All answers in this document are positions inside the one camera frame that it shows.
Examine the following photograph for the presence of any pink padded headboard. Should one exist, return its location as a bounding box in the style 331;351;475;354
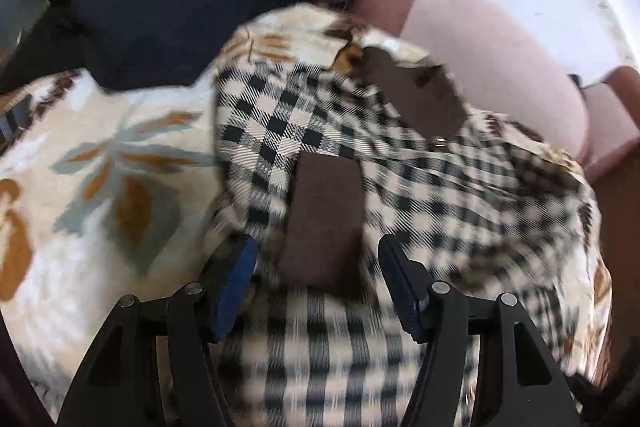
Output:
345;0;591;168

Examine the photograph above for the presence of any cream floral blanket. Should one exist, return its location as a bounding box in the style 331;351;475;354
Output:
0;3;615;415

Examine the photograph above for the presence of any black ribbed band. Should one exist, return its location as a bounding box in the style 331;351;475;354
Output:
0;99;32;144

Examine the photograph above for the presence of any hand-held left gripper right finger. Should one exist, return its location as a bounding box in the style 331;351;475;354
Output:
378;236;581;427

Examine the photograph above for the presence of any checkered shirt with brown patches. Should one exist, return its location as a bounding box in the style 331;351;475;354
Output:
207;49;601;427

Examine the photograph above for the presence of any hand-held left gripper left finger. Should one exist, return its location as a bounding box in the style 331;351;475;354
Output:
57;235;259;427

